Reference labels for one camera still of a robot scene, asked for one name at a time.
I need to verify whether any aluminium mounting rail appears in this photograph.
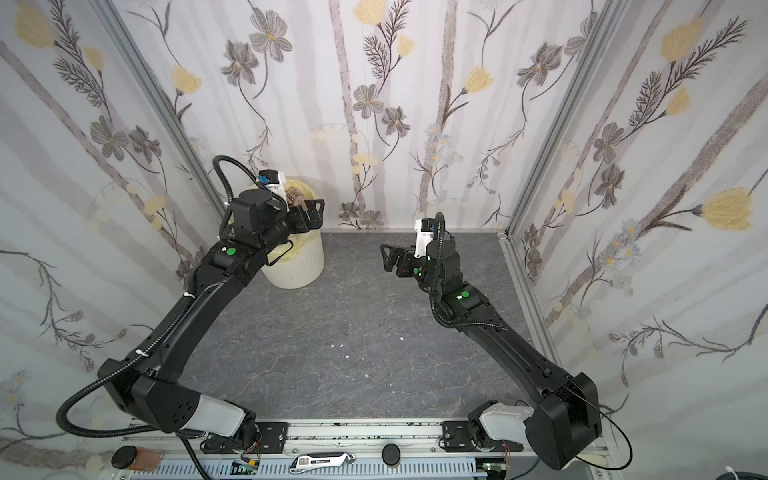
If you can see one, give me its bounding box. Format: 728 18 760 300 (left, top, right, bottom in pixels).
105 418 613 479

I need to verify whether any white bin with yellow liner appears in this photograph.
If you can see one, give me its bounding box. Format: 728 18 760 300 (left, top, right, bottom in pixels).
262 172 325 290

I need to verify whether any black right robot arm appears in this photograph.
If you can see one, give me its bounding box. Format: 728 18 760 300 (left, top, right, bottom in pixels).
380 213 602 470

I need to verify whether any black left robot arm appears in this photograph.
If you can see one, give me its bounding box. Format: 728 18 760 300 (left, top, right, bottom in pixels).
55 155 325 448

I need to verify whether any black round knob left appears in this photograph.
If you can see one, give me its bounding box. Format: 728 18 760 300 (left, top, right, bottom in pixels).
111 445 138 470

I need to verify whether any black round knob centre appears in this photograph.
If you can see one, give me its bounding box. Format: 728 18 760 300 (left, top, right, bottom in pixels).
381 443 401 468

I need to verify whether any black round knob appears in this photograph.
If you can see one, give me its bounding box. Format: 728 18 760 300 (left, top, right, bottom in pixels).
111 445 138 470
381 443 401 468

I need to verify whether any red orange tea bottle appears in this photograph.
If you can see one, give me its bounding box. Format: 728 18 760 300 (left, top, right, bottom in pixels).
285 184 307 207

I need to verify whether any silver adjustable wrench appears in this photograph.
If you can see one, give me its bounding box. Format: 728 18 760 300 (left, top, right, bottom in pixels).
289 452 356 475

